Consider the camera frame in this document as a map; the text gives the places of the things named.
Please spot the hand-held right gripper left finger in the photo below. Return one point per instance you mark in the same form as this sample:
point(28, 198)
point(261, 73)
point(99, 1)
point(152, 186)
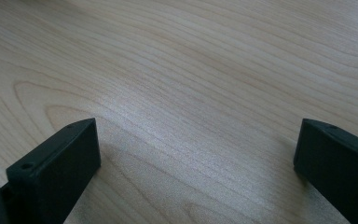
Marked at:
point(56, 174)

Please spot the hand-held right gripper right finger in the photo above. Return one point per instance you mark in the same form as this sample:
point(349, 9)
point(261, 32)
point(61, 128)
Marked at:
point(335, 168)

